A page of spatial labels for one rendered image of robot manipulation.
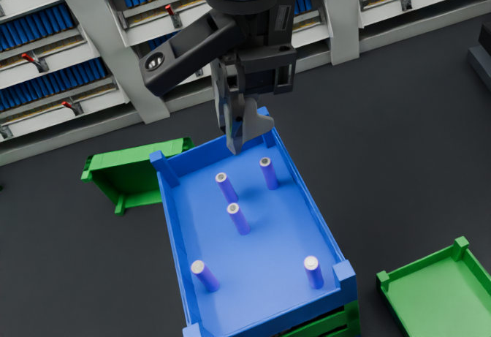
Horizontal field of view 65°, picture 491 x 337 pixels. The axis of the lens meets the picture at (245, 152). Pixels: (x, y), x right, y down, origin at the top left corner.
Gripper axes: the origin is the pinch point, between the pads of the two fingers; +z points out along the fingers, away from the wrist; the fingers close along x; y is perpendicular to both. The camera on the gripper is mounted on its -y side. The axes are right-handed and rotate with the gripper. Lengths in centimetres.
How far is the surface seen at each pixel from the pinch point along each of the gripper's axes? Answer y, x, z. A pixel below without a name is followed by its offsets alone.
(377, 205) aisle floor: 41, 10, 44
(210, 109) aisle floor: 11, 69, 53
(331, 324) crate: 8.1, -21.0, 17.3
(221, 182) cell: -1.3, -1.0, 7.6
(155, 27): -3, 74, 22
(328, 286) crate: 8.0, -18.3, 11.5
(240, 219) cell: -0.3, -6.8, 9.2
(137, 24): -7, 75, 21
